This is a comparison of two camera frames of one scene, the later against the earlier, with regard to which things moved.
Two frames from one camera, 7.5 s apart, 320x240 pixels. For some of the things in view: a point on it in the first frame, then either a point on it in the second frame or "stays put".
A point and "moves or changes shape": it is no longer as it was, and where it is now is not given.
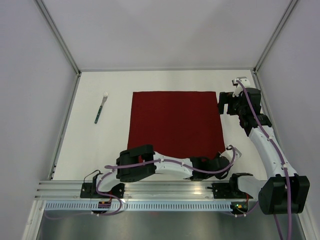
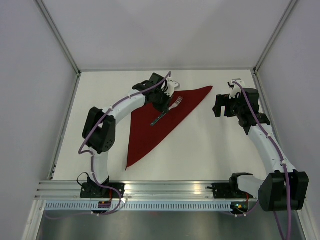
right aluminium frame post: (264, 54) stays put
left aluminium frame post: (64, 47) stays put
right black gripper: (227, 98) stays put
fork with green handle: (105, 96) -> (178, 102)
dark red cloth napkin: (182, 124) moves or changes shape
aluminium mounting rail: (70, 190) stays put
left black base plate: (89, 190) stays put
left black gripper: (219, 175) -> (165, 107)
